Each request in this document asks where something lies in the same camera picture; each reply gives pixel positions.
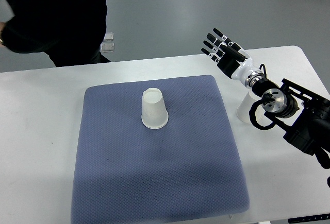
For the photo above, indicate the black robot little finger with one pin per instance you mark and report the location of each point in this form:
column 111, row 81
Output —
column 214, row 57

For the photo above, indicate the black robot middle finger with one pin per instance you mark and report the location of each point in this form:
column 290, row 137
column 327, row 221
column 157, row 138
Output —
column 217, row 42

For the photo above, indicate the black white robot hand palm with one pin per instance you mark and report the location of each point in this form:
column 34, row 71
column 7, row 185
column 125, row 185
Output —
column 236, row 67

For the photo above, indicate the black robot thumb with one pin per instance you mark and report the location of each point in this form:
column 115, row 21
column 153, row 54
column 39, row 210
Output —
column 232, row 50

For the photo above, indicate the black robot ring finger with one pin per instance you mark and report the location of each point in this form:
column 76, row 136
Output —
column 213, row 48

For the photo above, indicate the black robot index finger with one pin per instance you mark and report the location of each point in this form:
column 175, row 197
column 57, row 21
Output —
column 223, row 37

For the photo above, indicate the white paper cup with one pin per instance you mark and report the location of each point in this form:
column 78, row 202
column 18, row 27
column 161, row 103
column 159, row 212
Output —
column 154, row 114
column 243, row 109

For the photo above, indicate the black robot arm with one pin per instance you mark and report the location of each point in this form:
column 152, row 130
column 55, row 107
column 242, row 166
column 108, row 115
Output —
column 301, row 113

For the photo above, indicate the white paper cup on mat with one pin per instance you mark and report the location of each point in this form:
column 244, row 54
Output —
column 154, row 114

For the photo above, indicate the upper metal floor plate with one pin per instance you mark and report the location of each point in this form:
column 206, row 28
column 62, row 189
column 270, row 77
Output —
column 109, row 36

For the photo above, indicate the blue-grey textured cushion mat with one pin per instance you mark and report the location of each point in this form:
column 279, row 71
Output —
column 128, row 173

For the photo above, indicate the person in black clothes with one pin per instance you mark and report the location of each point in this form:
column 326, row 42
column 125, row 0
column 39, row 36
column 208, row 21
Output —
column 70, row 32

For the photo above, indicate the black table control panel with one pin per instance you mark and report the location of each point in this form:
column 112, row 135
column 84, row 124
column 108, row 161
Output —
column 312, row 218

